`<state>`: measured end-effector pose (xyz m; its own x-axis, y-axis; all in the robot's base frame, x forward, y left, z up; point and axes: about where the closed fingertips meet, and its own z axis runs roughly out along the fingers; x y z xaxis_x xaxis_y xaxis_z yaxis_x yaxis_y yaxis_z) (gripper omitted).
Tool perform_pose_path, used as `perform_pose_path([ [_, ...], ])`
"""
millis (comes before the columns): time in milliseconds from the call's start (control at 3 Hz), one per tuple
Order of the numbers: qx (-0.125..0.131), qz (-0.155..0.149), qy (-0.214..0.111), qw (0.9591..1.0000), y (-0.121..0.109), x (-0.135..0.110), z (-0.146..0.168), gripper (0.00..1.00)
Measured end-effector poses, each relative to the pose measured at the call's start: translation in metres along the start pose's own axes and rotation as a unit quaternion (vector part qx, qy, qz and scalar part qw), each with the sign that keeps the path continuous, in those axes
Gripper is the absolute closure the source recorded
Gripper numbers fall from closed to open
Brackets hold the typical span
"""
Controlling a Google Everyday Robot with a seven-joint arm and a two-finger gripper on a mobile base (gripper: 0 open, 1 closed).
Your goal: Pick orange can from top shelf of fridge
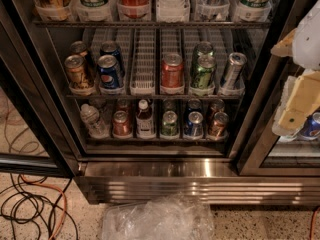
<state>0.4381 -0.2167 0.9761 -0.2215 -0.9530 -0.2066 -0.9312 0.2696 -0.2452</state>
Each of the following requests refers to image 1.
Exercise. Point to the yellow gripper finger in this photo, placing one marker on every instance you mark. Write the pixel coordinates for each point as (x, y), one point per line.
(284, 47)
(299, 99)

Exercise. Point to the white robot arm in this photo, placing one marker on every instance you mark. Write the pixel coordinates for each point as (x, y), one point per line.
(306, 42)

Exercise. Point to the blue can right compartment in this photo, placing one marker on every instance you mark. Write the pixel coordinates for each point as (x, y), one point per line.
(311, 128)

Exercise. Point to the silver soda can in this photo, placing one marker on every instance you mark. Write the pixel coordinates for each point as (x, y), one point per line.
(234, 66)

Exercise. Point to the green soda can rear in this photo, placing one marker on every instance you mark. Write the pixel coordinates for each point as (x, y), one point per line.
(201, 49)

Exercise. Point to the green soda can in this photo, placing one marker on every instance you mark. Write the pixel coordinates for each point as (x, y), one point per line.
(202, 74)
(201, 49)

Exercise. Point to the green soda can front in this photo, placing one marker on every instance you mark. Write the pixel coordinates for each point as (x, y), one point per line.
(202, 74)

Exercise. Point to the copper can bottom front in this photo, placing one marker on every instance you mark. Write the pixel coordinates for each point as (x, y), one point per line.
(218, 125)

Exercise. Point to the blue can bottom front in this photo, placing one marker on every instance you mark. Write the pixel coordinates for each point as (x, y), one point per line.
(194, 125)

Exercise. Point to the green can bottom front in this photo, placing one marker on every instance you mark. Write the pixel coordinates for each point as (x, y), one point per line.
(169, 123)

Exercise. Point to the stainless steel fridge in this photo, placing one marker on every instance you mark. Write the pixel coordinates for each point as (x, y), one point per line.
(249, 167)

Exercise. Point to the white empty can tray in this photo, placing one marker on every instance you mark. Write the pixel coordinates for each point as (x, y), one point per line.
(142, 80)

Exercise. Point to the blue pepsi can rear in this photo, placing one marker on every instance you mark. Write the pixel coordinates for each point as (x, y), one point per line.
(110, 47)

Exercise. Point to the blue pepsi can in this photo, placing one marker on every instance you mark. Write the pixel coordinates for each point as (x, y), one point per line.
(110, 47)
(110, 72)

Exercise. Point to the blue pepsi can front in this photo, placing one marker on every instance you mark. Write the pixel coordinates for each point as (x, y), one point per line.
(110, 72)

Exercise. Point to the red can bottom front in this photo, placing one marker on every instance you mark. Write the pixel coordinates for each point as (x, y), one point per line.
(121, 124)

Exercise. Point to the gold brown can rear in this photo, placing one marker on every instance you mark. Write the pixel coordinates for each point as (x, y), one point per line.
(80, 48)

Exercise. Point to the gold brown can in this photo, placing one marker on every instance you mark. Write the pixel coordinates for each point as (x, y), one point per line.
(80, 48)
(78, 72)

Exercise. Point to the gold brown can front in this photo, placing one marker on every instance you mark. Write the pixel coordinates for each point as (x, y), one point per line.
(78, 72)

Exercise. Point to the open glass fridge door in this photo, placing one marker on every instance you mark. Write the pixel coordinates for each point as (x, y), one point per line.
(20, 162)

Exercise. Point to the dark juice bottle white cap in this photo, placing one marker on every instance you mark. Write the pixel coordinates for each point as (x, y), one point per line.
(144, 120)

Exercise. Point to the clear plastic bag bin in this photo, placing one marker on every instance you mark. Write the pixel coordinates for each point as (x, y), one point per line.
(173, 217)

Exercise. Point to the clear water bottle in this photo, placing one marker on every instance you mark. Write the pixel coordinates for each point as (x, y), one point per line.
(93, 121)

